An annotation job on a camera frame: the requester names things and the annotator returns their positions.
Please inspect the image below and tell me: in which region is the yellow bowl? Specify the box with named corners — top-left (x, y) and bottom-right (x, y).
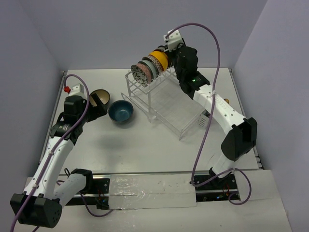
top-left (149, 51), bottom-right (169, 71)

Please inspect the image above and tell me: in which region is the red patterned white bowl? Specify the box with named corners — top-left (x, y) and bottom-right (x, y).
top-left (147, 55), bottom-right (163, 75)

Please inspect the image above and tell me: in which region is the light green ceramic bowl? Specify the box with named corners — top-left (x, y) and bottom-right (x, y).
top-left (142, 57), bottom-right (159, 79)

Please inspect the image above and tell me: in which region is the pink patterned bowl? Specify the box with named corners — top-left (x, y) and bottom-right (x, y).
top-left (138, 61), bottom-right (153, 84)

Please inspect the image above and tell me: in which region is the leaf patterned bowl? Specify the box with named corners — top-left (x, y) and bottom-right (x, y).
top-left (130, 64), bottom-right (148, 87)

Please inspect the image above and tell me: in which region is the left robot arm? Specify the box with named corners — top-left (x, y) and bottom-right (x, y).
top-left (10, 94), bottom-right (107, 231)

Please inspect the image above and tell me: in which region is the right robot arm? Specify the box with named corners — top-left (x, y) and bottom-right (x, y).
top-left (166, 43), bottom-right (257, 189)

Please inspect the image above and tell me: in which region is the beige bowl black rim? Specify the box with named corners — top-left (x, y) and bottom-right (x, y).
top-left (89, 89), bottom-right (111, 107)

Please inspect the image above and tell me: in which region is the dark blue ceramic bowl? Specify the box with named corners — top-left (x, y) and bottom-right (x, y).
top-left (108, 100), bottom-right (134, 124)

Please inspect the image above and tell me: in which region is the white slotted spatula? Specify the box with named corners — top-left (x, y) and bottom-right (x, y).
top-left (198, 114), bottom-right (209, 128)

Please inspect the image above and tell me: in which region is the clear taped plastic sheet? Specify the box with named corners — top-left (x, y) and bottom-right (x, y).
top-left (109, 174), bottom-right (197, 210)

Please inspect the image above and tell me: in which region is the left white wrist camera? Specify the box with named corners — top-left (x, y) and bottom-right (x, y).
top-left (63, 84), bottom-right (84, 97)

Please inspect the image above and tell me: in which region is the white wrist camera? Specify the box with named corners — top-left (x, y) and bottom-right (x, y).
top-left (63, 84), bottom-right (84, 97)
top-left (164, 30), bottom-right (185, 52)

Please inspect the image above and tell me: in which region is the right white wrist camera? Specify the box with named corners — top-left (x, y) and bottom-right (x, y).
top-left (164, 30), bottom-right (185, 52)

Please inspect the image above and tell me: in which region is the white wire dish rack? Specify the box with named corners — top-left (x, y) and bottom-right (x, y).
top-left (122, 66), bottom-right (204, 138)

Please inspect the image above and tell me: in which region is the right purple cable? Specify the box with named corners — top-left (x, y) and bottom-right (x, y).
top-left (165, 23), bottom-right (252, 205)

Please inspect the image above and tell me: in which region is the black mounting rail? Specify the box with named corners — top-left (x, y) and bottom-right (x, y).
top-left (68, 174), bottom-right (239, 210)

